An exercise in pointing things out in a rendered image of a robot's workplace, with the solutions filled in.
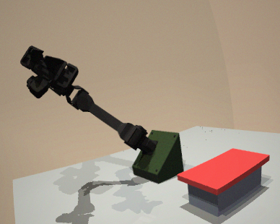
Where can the red lid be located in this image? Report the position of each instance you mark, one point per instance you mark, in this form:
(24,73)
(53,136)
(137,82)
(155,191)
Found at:
(220,173)

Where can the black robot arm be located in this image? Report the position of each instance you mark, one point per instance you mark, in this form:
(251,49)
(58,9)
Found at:
(133,136)

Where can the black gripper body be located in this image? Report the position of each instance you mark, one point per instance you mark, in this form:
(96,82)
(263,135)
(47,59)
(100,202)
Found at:
(66,78)

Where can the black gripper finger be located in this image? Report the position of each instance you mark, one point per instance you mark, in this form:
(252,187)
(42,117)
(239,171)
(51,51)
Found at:
(55,67)
(35,54)

